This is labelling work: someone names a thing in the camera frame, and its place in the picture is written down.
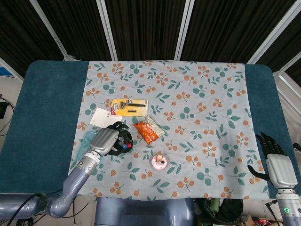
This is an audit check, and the pink round small container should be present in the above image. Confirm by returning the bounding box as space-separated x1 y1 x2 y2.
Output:
150 152 169 170

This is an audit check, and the teal table mat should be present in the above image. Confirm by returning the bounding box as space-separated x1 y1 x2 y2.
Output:
0 60 295 200

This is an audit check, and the light blue plastic bag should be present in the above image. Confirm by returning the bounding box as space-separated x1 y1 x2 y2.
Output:
76 130 104 165

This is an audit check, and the white card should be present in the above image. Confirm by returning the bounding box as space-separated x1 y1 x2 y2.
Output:
89 107 123 128

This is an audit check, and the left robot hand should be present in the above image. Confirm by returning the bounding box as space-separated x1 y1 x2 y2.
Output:
90 121 129 156

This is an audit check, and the yellow razor blister pack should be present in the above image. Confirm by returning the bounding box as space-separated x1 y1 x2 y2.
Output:
110 98 149 117

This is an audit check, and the green bag under table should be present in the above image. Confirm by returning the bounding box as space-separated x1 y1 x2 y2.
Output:
196 198 244 224

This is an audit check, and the floral tablecloth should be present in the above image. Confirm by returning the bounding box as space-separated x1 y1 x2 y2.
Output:
68 60 270 201

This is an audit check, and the orange snack bag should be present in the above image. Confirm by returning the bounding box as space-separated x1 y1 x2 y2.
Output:
133 121 158 145

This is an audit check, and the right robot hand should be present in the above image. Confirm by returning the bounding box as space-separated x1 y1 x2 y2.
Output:
247 132 298 189

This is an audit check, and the white patterned snack bag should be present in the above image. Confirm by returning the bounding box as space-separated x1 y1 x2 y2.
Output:
143 115 166 137

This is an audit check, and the black device with cables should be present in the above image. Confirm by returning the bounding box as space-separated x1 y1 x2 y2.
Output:
0 94 15 137

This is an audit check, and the blue-grey robot torso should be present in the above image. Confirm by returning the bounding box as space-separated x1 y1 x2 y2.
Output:
94 197 195 226

